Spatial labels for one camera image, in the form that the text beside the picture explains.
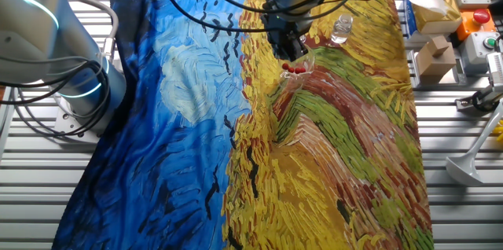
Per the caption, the brown cardboard box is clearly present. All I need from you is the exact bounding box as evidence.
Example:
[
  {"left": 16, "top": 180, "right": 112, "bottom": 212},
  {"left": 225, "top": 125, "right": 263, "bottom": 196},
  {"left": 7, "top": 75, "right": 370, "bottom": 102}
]
[{"left": 415, "top": 35, "right": 457, "bottom": 79}]

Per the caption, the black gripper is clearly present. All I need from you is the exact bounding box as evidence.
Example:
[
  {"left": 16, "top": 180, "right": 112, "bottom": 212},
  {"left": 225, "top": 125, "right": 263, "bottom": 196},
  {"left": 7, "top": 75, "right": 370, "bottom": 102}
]
[{"left": 261, "top": 12, "right": 310, "bottom": 62}]

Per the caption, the black table clamp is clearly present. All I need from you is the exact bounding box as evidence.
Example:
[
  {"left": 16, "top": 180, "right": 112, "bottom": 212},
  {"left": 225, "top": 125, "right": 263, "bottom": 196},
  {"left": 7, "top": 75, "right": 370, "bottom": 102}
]
[{"left": 454, "top": 83, "right": 501, "bottom": 114}]

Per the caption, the black base cable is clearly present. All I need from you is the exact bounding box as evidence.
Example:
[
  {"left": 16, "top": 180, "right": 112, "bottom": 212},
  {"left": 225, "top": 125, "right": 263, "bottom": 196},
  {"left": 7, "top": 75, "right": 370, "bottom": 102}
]
[{"left": 0, "top": 47, "right": 114, "bottom": 139}]

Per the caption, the orange box red button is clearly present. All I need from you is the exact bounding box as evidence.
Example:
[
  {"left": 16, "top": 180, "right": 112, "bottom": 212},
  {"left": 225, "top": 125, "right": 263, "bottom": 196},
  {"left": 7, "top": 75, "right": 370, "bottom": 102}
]
[{"left": 455, "top": 8, "right": 497, "bottom": 42}]

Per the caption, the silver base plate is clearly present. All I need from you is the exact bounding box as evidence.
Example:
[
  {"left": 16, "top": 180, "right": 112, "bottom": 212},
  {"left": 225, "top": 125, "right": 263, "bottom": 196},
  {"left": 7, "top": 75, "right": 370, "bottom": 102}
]
[{"left": 53, "top": 104, "right": 104, "bottom": 145}]

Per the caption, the white plastic ladle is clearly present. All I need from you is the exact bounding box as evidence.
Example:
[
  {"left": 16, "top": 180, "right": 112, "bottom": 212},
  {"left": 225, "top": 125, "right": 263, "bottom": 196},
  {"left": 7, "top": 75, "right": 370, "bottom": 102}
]
[{"left": 445, "top": 99, "right": 503, "bottom": 187}]

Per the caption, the clear glass bottle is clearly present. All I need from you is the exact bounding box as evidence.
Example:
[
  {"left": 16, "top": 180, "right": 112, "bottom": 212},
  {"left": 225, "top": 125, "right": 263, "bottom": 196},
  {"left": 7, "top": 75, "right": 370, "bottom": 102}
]
[{"left": 330, "top": 13, "right": 354, "bottom": 45}]

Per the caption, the Van Gogh painting tablecloth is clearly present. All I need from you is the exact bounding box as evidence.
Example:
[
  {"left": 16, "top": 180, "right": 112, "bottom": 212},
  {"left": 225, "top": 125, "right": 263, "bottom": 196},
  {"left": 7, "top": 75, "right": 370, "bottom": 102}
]
[{"left": 50, "top": 0, "right": 435, "bottom": 250}]

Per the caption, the clear glass beaker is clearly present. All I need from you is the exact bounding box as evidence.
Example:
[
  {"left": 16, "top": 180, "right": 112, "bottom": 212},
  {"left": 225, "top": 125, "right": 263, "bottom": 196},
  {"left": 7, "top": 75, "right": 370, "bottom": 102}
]
[{"left": 277, "top": 43, "right": 316, "bottom": 92}]

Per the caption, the yellow blue tissue pack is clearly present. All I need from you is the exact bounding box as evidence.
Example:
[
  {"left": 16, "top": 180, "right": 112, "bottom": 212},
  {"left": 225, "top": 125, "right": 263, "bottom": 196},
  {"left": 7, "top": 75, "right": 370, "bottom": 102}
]
[{"left": 401, "top": 0, "right": 463, "bottom": 42}]

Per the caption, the yellow plastic piece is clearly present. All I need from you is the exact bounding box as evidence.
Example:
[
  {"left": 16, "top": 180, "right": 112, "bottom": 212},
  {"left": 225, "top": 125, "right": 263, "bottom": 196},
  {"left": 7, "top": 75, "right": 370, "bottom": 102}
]
[{"left": 492, "top": 119, "right": 503, "bottom": 143}]

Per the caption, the silver clamp mounted camera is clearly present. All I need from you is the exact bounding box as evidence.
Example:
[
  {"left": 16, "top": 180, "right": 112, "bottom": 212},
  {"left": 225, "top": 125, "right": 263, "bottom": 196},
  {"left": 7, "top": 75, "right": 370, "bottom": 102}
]
[{"left": 486, "top": 51, "right": 503, "bottom": 94}]

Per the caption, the grey base conduit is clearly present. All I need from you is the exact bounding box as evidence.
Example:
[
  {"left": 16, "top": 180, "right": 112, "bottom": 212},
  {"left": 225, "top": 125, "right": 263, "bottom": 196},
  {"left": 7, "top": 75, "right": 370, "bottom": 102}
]
[{"left": 64, "top": 0, "right": 120, "bottom": 61}]

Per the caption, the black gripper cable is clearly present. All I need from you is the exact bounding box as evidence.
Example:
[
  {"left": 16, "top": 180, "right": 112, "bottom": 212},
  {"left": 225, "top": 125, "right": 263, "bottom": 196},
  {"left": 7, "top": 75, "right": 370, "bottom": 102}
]
[{"left": 154, "top": 0, "right": 272, "bottom": 34}]

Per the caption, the grey box green button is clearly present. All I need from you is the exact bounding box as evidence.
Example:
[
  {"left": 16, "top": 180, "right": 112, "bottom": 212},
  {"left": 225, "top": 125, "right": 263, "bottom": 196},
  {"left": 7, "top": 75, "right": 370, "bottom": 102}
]
[{"left": 459, "top": 31, "right": 501, "bottom": 65}]

